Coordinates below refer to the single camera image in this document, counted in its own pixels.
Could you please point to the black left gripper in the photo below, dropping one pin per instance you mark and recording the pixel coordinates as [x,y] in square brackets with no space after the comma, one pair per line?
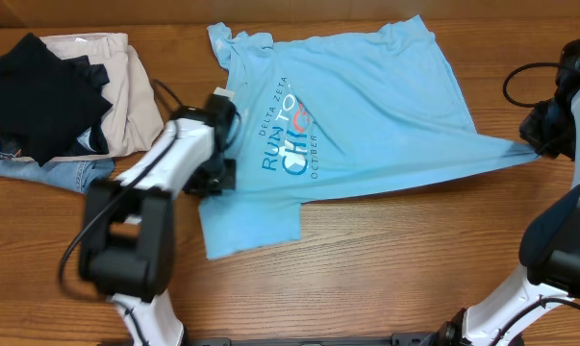
[228,182]

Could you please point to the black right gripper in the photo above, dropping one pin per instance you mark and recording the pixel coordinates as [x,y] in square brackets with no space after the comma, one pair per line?
[530,134]

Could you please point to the light blue t-shirt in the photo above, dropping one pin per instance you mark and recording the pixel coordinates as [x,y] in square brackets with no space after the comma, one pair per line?
[335,117]

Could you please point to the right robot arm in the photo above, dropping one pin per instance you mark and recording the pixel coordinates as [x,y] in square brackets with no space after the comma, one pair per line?
[548,274]

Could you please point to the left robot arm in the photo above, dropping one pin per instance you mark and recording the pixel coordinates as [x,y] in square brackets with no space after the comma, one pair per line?
[127,246]

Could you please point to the beige folded trousers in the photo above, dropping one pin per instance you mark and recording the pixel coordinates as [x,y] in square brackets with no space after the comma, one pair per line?
[134,121]

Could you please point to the blue denim jeans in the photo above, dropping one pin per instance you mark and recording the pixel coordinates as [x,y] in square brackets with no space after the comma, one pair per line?
[71,175]

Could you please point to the black folded garment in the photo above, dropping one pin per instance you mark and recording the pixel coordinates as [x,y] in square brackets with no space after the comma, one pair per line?
[44,102]

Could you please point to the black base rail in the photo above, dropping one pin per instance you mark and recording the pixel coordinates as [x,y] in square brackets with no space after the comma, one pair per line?
[318,341]

